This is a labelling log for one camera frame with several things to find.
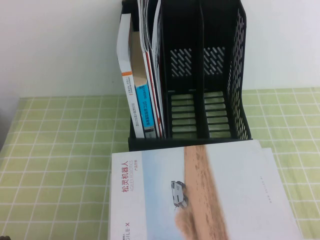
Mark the white book with orange band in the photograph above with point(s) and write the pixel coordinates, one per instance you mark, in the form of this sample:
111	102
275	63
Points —
125	50

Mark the AgileX desert cover brochure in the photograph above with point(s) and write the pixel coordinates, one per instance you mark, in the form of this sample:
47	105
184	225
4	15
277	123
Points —
175	212

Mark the blue spine book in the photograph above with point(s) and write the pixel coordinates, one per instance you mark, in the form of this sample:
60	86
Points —
143	107

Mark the white vehicle brochure red edge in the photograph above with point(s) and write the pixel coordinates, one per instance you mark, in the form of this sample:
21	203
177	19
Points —
146	25

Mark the black plastic book holder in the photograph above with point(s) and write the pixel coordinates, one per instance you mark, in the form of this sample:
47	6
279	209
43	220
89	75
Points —
182	25

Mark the plain white booklet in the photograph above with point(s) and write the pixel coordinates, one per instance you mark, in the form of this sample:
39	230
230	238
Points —
272	165

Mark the green checked tablecloth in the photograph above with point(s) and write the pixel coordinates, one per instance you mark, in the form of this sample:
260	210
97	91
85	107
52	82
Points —
62	150

